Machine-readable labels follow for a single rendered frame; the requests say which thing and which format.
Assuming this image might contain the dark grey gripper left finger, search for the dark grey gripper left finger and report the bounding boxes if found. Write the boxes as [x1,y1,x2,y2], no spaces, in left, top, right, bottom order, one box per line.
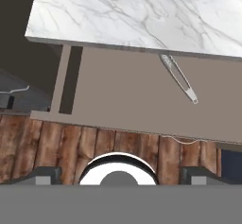
[0,166,62,186]

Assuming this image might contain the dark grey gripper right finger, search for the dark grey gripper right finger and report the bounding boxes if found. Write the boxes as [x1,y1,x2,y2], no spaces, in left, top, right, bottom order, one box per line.
[181,166,242,186]

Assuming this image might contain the silver metal tongs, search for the silver metal tongs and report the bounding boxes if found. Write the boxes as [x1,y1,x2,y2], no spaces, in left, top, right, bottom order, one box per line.
[159,54,199,105]

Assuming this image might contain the open taupe drawer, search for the open taupe drawer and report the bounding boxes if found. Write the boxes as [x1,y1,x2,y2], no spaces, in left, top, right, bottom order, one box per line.
[29,43,242,146]

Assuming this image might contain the dark blue cupboard front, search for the dark blue cupboard front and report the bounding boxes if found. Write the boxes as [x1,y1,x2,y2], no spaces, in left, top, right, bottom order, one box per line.
[220,148,242,182]

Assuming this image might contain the white and black round object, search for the white and black round object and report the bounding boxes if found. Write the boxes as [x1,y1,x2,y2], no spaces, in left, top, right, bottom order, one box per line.
[78,151,159,186]

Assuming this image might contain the dark grey cupboard front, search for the dark grey cupboard front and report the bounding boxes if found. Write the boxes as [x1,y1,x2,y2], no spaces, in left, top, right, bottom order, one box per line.
[0,67,54,112]

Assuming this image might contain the thin silver drawer handle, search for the thin silver drawer handle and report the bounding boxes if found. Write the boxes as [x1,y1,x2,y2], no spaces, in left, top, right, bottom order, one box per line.
[160,134,210,146]

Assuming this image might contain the curved silver cupboard handle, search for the curved silver cupboard handle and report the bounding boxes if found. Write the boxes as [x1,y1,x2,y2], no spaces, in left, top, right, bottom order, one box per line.
[0,85,31,95]

